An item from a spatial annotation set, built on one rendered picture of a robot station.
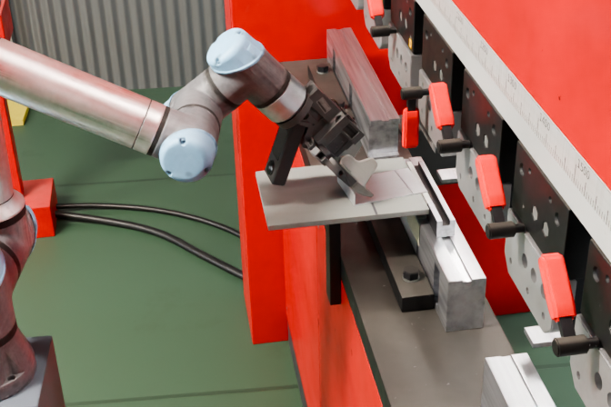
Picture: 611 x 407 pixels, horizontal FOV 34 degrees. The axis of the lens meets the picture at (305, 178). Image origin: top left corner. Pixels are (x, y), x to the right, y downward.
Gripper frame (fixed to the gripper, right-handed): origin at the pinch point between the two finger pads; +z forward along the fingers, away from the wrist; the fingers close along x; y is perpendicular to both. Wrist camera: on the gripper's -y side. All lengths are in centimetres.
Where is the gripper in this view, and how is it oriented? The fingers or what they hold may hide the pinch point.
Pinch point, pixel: (357, 185)
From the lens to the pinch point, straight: 167.7
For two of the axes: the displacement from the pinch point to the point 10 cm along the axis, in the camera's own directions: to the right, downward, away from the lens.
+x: -3.0, -4.7, 8.3
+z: 6.3, 5.6, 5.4
